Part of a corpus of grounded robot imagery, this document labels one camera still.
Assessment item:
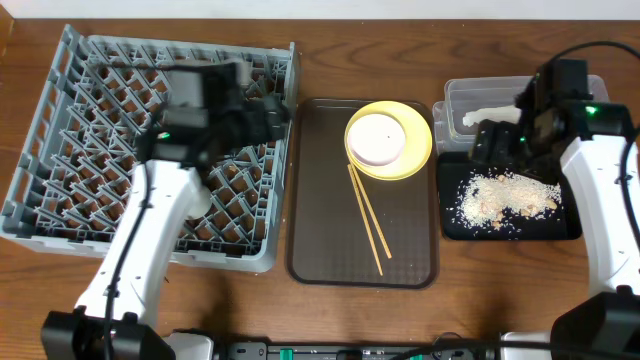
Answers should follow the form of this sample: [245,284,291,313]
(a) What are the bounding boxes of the white napkin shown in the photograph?
[462,105,521,127]

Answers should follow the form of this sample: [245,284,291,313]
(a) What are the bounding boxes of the rice and scraps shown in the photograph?
[445,171,562,232]

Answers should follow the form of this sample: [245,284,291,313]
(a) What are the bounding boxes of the light blue bowl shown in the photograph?
[186,184,212,220]

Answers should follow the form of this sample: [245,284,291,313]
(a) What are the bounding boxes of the plain wooden chopstick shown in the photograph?
[348,163,392,259]

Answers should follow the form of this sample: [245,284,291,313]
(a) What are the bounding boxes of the patterned wooden chopstick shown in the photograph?
[347,164,384,277]

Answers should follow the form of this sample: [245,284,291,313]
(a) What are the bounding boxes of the white pinkish bowl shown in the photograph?
[347,114,406,167]

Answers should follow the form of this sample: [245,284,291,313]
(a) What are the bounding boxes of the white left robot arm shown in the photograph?
[41,59,291,359]

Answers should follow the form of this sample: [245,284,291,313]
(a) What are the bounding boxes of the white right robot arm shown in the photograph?
[464,59,639,359]

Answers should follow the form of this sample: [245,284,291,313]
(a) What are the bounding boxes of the clear plastic waste bin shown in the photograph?
[432,74,611,155]

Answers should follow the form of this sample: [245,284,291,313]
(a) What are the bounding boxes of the black waste tray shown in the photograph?
[436,152,582,241]

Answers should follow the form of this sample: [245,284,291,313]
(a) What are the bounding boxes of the grey plastic dishwasher rack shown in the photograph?
[1,27,299,273]

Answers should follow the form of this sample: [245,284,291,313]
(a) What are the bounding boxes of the yellow round plate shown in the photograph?
[344,101,433,181]

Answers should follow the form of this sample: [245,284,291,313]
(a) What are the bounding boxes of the dark brown serving tray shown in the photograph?
[286,98,441,289]

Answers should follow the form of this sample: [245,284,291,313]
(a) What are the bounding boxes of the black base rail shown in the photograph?
[164,327,501,360]

